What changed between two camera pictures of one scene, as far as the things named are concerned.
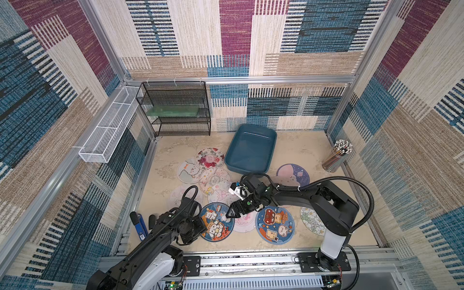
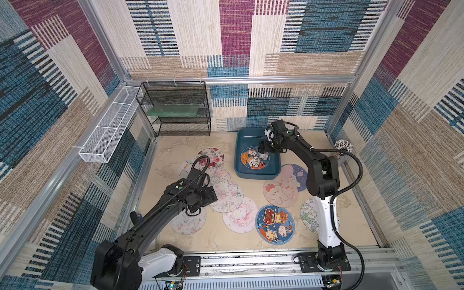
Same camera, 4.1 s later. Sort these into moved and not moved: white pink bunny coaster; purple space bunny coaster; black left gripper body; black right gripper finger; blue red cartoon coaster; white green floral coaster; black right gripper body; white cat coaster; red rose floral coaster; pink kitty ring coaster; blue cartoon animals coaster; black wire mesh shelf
Moved: blue cartoon animals coaster; black right gripper body; black left gripper body; black right gripper finger
Not moved: pink kitty ring coaster; black wire mesh shelf; blue red cartoon coaster; purple space bunny coaster; white cat coaster; white pink bunny coaster; red rose floral coaster; white green floral coaster
